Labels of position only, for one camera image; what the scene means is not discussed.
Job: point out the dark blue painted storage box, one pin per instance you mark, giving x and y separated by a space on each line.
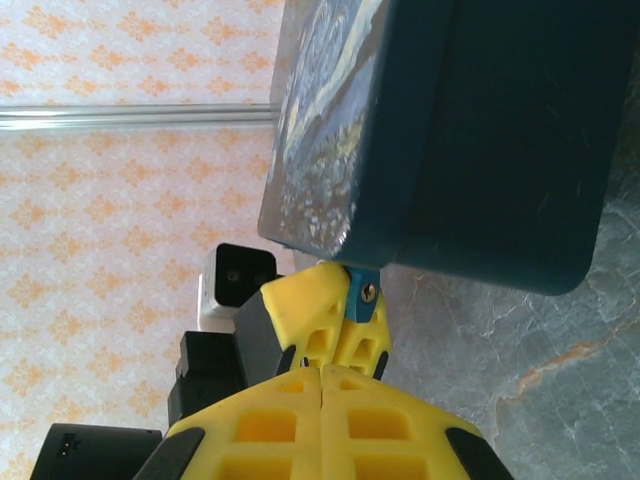
475 140

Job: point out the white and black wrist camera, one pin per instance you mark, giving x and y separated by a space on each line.
235 285

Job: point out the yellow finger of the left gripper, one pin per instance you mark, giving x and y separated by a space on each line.
305 310
367 345

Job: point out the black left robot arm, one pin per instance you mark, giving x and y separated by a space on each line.
95 452

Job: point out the blue padlock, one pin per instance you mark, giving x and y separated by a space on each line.
362 297

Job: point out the silver metal rail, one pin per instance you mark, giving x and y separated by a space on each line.
135 116

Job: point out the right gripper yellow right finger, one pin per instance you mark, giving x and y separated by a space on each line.
400 430

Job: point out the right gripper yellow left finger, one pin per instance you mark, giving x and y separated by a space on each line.
260 430

